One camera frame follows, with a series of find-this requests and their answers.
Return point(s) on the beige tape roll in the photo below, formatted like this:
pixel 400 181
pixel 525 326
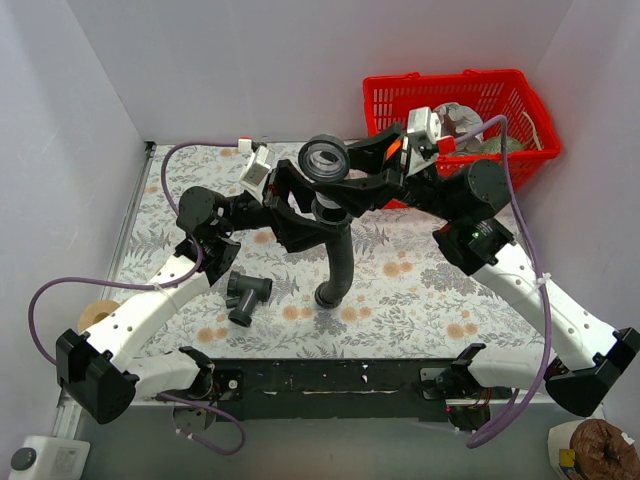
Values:
pixel 96 312

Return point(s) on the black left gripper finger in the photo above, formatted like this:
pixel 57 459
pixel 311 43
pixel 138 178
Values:
pixel 297 233
pixel 286 180

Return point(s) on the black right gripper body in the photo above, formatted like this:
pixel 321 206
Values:
pixel 400 167

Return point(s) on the floral table mat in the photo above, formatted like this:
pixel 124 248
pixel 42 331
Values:
pixel 405 300

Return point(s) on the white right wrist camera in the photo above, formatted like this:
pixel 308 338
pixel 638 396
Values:
pixel 425 134

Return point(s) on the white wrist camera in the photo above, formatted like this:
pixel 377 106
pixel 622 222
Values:
pixel 254 175
pixel 425 134

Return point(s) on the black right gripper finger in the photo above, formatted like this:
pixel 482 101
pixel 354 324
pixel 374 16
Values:
pixel 360 195
pixel 369 155

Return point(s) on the red plastic basket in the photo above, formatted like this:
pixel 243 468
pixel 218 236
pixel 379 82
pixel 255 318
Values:
pixel 388 100

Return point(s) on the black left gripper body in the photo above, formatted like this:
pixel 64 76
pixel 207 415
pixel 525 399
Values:
pixel 273 195

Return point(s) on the grey tee pipe fitting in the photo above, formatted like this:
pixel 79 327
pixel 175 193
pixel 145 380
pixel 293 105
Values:
pixel 243 294

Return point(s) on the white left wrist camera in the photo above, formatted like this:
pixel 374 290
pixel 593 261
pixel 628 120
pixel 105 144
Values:
pixel 254 175

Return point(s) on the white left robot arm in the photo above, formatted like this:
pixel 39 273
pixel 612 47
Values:
pixel 99 367

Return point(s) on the brown item in white cup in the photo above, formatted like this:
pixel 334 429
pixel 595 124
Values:
pixel 592 449

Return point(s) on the white grey button device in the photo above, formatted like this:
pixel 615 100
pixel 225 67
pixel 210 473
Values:
pixel 44 457

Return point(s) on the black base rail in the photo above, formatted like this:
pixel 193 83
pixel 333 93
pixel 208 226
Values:
pixel 317 388

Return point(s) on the crumpled grey paper bag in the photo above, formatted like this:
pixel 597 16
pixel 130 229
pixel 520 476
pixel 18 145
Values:
pixel 457 120

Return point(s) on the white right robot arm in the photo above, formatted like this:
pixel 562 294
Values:
pixel 582 356

